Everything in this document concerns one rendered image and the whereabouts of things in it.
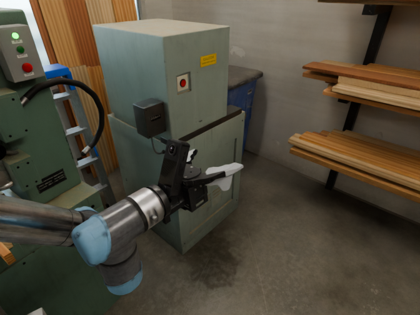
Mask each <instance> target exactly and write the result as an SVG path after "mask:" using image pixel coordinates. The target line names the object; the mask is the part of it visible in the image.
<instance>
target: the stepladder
mask: <svg viewBox="0 0 420 315"><path fill-rule="evenodd" d="M43 69H44V72H45V75H46V78H47V80H48V79H50V78H56V77H59V76H60V77H61V78H66V79H73V77H72V74H71V71H70V70H69V68H68V67H66V66H63V65H61V64H58V63H57V64H50V65H46V66H43ZM63 86H64V87H65V89H66V92H63V93H59V94H55V95H53V92H52V90H51V87H50V90H51V92H52V96H53V98H54V102H55V104H56V103H57V102H59V101H64V100H67V99H69V100H70V102H71V106H72V108H73V111H74V113H75V116H76V119H77V121H78V124H79V126H77V127H74V128H71V129H68V130H66V128H65V125H64V123H63V119H62V117H61V114H60V112H59V109H58V105H57V104H56V107H57V111H58V113H59V117H60V119H61V122H62V126H63V128H64V132H65V134H66V137H67V141H68V143H69V147H70V149H71V152H72V155H73V158H74V161H75V163H76V167H77V170H78V173H79V176H80V178H81V181H83V182H85V180H84V178H83V174H82V172H81V169H82V168H85V167H87V166H90V165H92V164H93V166H94V168H95V171H96V174H97V177H98V179H99V184H97V185H95V186H93V188H95V189H97V190H98V191H99V193H100V192H103V193H104V197H105V199H106V202H107V204H106V207H107V208H109V207H110V206H112V205H114V204H116V203H117V202H116V199H115V197H114V193H113V190H112V188H111V185H110V182H109V179H108V176H107V174H106V170H105V168H104V165H103V162H102V160H101V157H100V154H99V151H98V148H97V146H96V145H95V146H94V147H93V148H92V149H91V150H90V151H89V155H90V156H89V157H86V158H84V159H82V160H79V161H78V160H77V159H76V155H75V153H74V150H73V147H72V145H71V142H70V139H69V138H71V137H73V136H77V135H78V134H82V135H83V138H84V140H85V143H86V146H88V145H89V144H90V143H91V141H92V140H93V139H94V137H93V134H92V131H91V128H90V126H89V123H88V120H87V117H86V114H85V112H84V109H83V105H82V103H81V100H80V98H79V94H78V92H77V89H76V87H75V86H69V85H65V84H63Z"/></svg>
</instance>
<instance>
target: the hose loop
mask: <svg viewBox="0 0 420 315"><path fill-rule="evenodd" d="M58 84H65V85H69V86H76V87H79V88H81V89H82V90H84V91H85V92H86V93H88V94H89V95H90V96H91V97H92V98H93V100H94V102H95V104H96V106H97V108H98V111H99V126H98V129H97V132H96V134H95V137H94V139H93V140H92V141H91V143H90V144H89V145H88V146H86V147H85V148H84V149H83V150H82V151H81V155H82V156H85V155H86V154H87V153H88V152H89V151H90V150H91V149H92V148H93V147H94V146H95V145H96V144H97V143H98V141H99V139H100V137H101V134H102V132H103V129H104V108H103V105H102V104H101V102H100V99H99V97H98V95H97V94H96V93H95V92H94V91H93V90H92V89H91V88H89V87H88V86H87V85H85V84H84V83H83V82H81V81H77V80H73V79H66V78H61V77H59V78H54V79H50V80H48V81H44V82H40V83H38V84H36V85H34V86H33V87H32V88H30V89H29V90H28V91H27V92H26V93H25V94H24V95H23V96H22V97H21V98H20V101H21V104H22V106H23V107H24V106H25V105H26V104H27V103H28V102H29V101H30V100H31V99H32V98H33V97H34V96H35V95H36V94H37V93H38V92H39V91H41V90H43V89H46V88H50V87H52V86H55V85H58Z"/></svg>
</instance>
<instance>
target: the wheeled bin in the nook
mask: <svg viewBox="0 0 420 315"><path fill-rule="evenodd" d="M261 77H263V72H262V71H259V70H257V69H250V68H246V67H239V66H232V65H229V66H228V83H227V106H228V105H230V104H231V105H233V106H237V107H239V108H242V111H245V120H244V136H243V144H242V156H243V152H244V147H245V143H246V138H247V134H248V127H249V121H250V119H251V111H252V106H253V99H254V92H255V88H256V82H257V79H259V78H261Z"/></svg>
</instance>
